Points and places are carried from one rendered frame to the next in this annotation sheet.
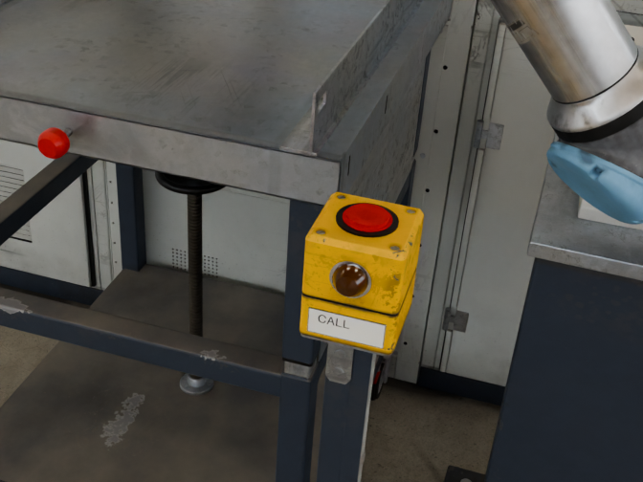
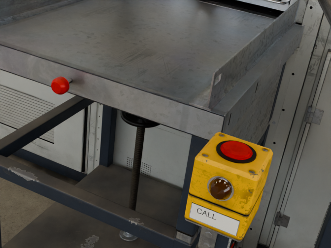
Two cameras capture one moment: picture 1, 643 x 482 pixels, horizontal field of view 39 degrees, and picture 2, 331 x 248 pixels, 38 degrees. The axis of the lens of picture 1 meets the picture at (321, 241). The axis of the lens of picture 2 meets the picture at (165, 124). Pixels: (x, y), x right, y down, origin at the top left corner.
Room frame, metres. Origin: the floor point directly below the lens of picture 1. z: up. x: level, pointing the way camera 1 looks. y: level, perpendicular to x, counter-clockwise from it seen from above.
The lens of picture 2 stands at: (0.11, -0.01, 1.20)
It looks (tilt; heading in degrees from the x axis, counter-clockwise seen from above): 29 degrees down; 7
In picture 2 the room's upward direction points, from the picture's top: 8 degrees clockwise
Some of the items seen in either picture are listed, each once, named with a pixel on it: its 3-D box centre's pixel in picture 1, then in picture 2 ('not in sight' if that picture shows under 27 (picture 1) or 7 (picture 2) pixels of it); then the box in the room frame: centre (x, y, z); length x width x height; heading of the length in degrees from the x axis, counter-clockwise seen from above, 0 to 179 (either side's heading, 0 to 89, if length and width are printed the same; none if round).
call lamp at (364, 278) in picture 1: (348, 283); (218, 190); (0.58, -0.02, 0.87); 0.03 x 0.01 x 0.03; 76
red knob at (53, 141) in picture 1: (57, 140); (63, 83); (0.88, 0.29, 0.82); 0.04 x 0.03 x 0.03; 166
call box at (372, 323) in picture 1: (361, 272); (228, 184); (0.62, -0.03, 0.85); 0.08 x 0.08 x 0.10; 76
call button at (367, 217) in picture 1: (366, 223); (235, 153); (0.62, -0.03, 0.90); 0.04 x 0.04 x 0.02
